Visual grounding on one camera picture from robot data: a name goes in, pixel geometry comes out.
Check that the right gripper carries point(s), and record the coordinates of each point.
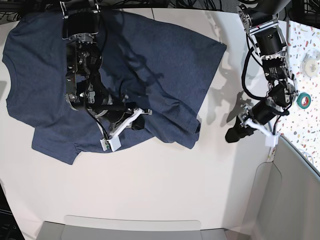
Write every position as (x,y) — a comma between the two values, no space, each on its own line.
(119,113)

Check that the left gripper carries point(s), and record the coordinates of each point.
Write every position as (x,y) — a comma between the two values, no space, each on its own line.
(249,120)

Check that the dark blue t-shirt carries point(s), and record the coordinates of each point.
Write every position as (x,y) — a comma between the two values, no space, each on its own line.
(159,66)

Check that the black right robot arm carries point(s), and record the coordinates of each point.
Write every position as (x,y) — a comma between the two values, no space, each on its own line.
(84,58)

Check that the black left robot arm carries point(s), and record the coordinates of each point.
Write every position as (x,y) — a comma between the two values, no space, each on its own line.
(263,32)

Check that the terrazzo patterned table cover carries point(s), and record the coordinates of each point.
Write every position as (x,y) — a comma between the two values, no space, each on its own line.
(302,126)

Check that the green tape roll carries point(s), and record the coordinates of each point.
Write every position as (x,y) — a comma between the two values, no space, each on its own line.
(304,100)

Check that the clear tape dispenser roll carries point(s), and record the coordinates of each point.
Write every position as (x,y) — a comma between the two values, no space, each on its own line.
(310,64)

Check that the grey chair right side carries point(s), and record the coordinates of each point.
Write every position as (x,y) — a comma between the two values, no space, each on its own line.
(285,199)

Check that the grey chair bottom edge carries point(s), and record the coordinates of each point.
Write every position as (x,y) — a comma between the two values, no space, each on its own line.
(90,228)

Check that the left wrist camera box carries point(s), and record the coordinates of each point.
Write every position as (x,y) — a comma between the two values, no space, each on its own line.
(271,140)

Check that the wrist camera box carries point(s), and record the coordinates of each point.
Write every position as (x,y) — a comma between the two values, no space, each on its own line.
(271,140)
(112,144)

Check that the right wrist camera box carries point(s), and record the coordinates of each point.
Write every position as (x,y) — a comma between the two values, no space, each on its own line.
(112,144)

